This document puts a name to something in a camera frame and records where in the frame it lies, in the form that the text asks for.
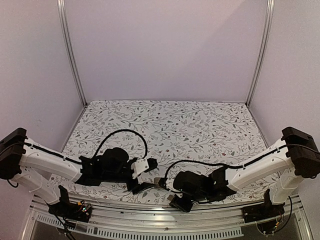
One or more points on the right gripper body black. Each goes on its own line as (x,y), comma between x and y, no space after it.
(185,208)

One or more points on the right aluminium frame post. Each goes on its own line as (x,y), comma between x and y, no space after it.
(270,5)

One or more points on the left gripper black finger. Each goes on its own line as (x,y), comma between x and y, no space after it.
(140,187)
(152,164)

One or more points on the aluminium front rail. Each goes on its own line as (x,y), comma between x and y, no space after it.
(117,220)

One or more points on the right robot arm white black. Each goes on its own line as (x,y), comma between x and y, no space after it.
(295,155)

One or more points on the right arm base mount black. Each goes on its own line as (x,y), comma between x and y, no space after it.
(263,211)

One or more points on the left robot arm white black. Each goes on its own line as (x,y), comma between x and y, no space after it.
(21,159)

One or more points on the floral patterned table mat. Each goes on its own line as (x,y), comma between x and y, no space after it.
(180,135)

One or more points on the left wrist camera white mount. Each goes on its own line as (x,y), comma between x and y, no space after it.
(138,167)

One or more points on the grey remote control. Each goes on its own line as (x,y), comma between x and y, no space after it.
(166,184)

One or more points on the aluminium frame post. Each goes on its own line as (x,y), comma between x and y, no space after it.
(61,7)
(270,5)

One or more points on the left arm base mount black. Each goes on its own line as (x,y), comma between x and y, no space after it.
(80,211)

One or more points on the left aluminium frame post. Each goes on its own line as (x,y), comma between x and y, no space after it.
(61,7)

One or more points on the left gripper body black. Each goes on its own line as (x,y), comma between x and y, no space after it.
(130,187)

